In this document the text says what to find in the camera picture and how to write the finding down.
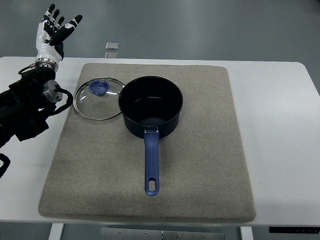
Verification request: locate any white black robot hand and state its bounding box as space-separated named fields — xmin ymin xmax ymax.
xmin=35 ymin=4 xmax=83 ymax=64

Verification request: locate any glass pot lid blue knob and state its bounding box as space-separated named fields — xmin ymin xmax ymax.
xmin=73 ymin=77 xmax=125 ymax=121

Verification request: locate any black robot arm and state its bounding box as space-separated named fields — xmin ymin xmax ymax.
xmin=0 ymin=58 xmax=73 ymax=147

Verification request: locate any upper metal floor plate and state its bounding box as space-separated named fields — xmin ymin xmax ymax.
xmin=105 ymin=42 xmax=119 ymax=50

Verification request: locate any metal floor plate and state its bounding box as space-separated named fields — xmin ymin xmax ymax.
xmin=105 ymin=42 xmax=119 ymax=50
xmin=104 ymin=51 xmax=119 ymax=59

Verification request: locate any lower metal floor plate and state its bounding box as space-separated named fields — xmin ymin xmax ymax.
xmin=104 ymin=51 xmax=119 ymax=59

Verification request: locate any beige fabric mat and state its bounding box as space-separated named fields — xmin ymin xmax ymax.
xmin=38 ymin=63 xmax=256 ymax=223

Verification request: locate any white table leg left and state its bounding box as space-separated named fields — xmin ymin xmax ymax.
xmin=48 ymin=223 xmax=65 ymax=240

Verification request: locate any white table leg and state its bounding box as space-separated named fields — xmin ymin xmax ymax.
xmin=240 ymin=226 xmax=254 ymax=240
xmin=48 ymin=223 xmax=65 ymax=240

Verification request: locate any white table leg right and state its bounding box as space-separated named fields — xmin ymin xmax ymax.
xmin=240 ymin=226 xmax=254 ymax=240

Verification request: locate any black desk control panel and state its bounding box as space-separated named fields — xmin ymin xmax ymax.
xmin=268 ymin=226 xmax=320 ymax=234

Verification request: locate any dark saucepan blue handle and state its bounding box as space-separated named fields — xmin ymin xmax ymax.
xmin=118 ymin=76 xmax=183 ymax=196

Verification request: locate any black braided cable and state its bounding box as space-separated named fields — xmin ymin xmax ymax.
xmin=0 ymin=152 xmax=12 ymax=179

